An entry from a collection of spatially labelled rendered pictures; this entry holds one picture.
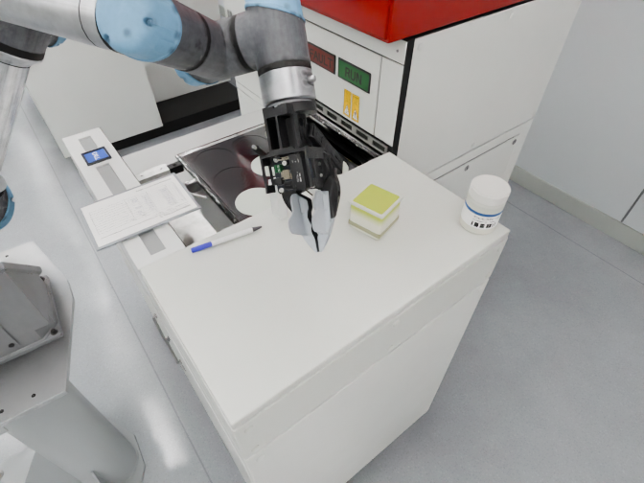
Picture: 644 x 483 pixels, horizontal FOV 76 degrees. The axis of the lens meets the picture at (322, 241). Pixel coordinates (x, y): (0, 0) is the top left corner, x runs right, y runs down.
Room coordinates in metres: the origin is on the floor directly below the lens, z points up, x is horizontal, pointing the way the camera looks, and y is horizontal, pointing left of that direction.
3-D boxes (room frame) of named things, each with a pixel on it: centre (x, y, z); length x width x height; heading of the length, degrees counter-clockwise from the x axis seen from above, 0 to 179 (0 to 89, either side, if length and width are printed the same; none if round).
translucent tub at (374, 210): (0.59, -0.10, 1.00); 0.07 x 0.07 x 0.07; 52
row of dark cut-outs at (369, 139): (1.04, -0.03, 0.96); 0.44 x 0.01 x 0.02; 37
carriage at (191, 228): (0.72, 0.33, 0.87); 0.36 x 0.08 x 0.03; 37
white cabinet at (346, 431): (0.77, 0.17, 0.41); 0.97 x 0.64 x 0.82; 37
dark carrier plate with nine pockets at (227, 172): (0.89, 0.13, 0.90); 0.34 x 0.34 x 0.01; 37
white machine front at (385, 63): (1.18, 0.07, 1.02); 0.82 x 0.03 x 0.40; 37
